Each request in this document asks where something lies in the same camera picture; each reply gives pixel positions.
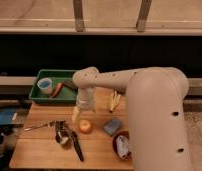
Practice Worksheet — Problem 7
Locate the orange carrot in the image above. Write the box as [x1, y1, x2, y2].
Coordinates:
[50, 82, 62, 98]

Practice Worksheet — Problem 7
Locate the red bowl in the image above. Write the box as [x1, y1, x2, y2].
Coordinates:
[112, 131, 131, 160]

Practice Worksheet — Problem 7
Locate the metal can opener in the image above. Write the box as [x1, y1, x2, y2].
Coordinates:
[55, 121, 71, 148]

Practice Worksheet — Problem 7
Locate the yellow banana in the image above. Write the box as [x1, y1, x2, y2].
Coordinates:
[109, 91, 121, 112]

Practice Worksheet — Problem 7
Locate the green plastic tray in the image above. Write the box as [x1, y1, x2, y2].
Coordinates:
[29, 69, 77, 105]

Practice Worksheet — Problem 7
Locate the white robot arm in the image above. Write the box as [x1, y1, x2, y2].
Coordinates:
[73, 67, 192, 171]

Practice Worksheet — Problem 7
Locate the dark brown block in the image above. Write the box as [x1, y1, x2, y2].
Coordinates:
[63, 81, 78, 91]

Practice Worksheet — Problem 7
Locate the white crumpled cloth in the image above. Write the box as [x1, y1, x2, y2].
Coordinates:
[115, 135, 130, 159]

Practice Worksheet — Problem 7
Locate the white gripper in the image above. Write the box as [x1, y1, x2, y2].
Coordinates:
[71, 88, 95, 123]

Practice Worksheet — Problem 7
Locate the blue sponge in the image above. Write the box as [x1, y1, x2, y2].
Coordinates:
[103, 118, 122, 136]

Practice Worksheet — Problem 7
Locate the blue box on left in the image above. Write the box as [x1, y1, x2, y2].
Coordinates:
[0, 109, 17, 126]

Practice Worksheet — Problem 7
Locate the yellow orange apple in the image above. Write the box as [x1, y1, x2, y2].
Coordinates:
[78, 119, 92, 134]

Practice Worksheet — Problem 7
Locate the light blue plastic cup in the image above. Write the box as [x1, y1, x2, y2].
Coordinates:
[37, 78, 53, 95]

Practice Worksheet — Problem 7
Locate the black handled knife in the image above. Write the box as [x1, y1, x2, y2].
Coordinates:
[71, 131, 84, 162]

